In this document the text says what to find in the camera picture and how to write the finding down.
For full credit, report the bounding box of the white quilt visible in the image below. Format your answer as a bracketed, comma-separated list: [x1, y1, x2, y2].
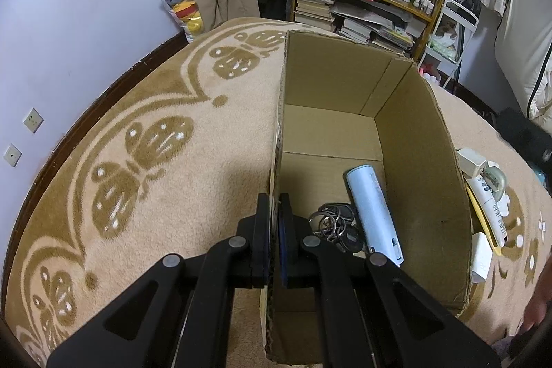
[495, 0, 551, 131]

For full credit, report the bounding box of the white paper card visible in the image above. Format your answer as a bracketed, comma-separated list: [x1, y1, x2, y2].
[471, 232, 493, 284]

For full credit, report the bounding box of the white charger plug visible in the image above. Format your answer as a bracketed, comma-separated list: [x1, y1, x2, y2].
[456, 148, 487, 178]

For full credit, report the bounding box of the upper wall socket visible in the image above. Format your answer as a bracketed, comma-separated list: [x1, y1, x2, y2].
[23, 108, 44, 133]

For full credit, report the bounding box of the wall socket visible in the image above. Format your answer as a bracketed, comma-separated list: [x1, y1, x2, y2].
[23, 108, 44, 133]
[4, 144, 22, 167]

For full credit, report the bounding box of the grey power bank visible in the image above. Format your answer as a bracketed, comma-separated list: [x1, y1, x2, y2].
[345, 165, 404, 266]

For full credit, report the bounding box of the stack of books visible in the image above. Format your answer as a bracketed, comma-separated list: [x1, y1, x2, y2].
[294, 0, 336, 32]

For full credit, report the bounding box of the lower wall socket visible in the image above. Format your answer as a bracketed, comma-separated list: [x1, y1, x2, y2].
[4, 144, 22, 167]

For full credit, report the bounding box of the yellow flat object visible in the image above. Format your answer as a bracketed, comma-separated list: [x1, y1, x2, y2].
[464, 177, 503, 257]

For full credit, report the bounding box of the bunch of keys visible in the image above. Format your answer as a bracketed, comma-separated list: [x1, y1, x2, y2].
[308, 203, 366, 255]

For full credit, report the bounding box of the brown cardboard box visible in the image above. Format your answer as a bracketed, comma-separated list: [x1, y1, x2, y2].
[260, 29, 475, 366]

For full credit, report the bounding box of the right hand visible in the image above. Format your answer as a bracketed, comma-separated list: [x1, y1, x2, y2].
[519, 258, 552, 334]

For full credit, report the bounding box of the white trolley cart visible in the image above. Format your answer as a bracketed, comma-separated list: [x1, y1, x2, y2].
[418, 0, 479, 88]

